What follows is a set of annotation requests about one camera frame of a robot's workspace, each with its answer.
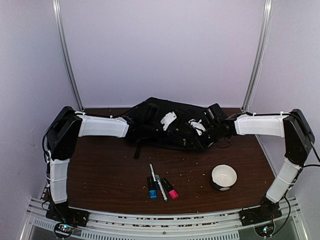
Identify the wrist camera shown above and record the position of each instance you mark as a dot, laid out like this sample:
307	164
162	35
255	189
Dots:
167	120
197	126

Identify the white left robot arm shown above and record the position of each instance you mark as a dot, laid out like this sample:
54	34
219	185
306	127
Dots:
61	139

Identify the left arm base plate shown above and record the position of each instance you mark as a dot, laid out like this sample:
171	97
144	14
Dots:
74	217

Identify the white pen green tip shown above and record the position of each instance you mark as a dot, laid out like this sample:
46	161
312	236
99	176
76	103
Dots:
161	188

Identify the pink highlighter marker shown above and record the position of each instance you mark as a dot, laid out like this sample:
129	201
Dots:
169	188

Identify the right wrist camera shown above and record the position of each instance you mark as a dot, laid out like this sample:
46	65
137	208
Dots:
197	126

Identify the circuit board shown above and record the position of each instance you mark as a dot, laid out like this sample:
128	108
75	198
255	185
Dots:
63	230
264	230

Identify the right circuit board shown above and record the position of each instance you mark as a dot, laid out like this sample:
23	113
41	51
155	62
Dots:
264	230

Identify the aluminium corner post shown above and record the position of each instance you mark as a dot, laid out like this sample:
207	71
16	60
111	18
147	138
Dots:
260	51
56	4

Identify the left aluminium corner post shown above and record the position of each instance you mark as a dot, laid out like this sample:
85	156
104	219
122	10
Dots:
56	4

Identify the black student backpack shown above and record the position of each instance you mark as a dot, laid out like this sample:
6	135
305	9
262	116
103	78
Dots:
179	136

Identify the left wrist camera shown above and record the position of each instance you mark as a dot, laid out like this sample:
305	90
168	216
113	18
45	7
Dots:
167	120

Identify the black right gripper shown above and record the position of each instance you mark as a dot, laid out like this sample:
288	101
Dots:
203	146

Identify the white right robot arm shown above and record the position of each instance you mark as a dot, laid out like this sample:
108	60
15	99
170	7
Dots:
292	127

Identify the left circuit board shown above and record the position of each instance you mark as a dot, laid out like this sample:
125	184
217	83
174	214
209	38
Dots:
63	230

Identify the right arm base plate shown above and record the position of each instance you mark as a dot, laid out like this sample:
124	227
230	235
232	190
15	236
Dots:
256	215

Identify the blue highlighter marker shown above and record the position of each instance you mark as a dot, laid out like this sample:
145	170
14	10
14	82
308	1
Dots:
152	190

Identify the white bowl black base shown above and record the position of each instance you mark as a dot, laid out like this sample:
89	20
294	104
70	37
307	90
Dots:
223	177

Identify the right aluminium corner post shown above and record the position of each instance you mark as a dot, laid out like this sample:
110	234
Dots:
260	51

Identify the aluminium front rail frame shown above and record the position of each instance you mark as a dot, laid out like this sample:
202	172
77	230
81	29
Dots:
219	225

